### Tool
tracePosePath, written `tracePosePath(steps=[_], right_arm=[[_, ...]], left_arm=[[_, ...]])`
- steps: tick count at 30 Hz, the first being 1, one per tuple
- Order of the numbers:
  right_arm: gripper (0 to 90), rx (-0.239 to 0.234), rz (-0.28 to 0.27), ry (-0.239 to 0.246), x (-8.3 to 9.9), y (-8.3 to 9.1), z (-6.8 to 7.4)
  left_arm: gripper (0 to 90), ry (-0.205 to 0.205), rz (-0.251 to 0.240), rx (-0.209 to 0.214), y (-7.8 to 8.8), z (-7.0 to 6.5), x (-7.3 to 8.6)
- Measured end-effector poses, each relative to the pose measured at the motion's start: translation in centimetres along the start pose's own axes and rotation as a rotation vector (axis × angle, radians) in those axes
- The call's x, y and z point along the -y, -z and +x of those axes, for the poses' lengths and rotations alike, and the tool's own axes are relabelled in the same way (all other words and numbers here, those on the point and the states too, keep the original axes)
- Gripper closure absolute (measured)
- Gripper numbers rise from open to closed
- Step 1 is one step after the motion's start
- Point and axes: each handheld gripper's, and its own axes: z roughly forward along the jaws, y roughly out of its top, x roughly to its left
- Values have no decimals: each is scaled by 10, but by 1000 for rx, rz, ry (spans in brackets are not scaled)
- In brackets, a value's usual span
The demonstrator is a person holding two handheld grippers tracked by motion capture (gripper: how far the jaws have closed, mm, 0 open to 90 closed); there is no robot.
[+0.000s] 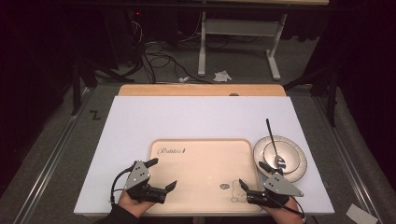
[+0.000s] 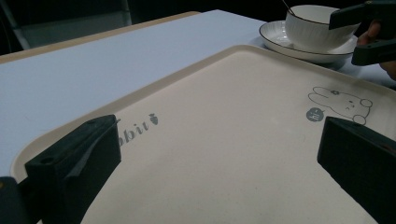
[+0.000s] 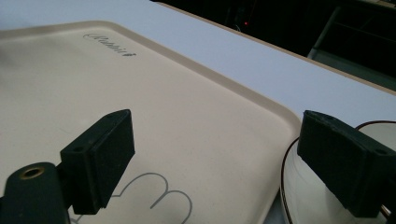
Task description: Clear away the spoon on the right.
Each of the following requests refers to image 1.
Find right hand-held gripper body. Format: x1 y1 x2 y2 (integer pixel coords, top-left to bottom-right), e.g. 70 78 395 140
246 172 305 209

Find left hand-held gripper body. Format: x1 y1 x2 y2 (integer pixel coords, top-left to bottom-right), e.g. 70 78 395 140
123 160 168 204

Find person's right hand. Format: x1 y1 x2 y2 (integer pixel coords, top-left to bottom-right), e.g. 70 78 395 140
262 197 305 224

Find person's left hand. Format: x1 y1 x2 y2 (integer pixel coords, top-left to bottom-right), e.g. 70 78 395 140
118 191 156 219

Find beige tray with bear print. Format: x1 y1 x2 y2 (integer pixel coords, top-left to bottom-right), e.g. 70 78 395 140
145 138 263 216

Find white table mat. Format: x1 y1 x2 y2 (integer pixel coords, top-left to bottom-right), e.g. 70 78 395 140
73 95 335 217

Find flat white paper sheet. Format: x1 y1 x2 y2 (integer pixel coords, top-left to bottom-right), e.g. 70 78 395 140
345 203 379 224

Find black metal stand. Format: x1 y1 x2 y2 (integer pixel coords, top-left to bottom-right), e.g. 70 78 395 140
282 65 341 128
69 59 135 117

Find large crumpled white paper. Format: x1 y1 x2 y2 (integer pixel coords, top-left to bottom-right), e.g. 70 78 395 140
213 70 233 83

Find left hand-held gripper black cable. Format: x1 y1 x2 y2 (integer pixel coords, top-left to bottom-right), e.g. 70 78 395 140
108 165 135 204

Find hand-held gripper black cable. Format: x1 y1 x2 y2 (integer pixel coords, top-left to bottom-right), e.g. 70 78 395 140
108 165 135 204
279 196 306 222

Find right hand-held gripper black cable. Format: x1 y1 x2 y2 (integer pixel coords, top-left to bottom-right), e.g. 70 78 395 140
279 196 306 222

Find metal spoon with dark handle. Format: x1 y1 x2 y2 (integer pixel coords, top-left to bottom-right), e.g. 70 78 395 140
265 118 287 170

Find aluminium floor rail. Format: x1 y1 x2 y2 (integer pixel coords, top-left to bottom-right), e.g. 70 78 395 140
12 88 94 224
312 95 385 224

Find black floor cables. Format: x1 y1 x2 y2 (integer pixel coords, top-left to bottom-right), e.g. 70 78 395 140
124 18 213 85

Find white metal desk frame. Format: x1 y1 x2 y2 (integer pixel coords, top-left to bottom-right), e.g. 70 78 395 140
197 0 331 81

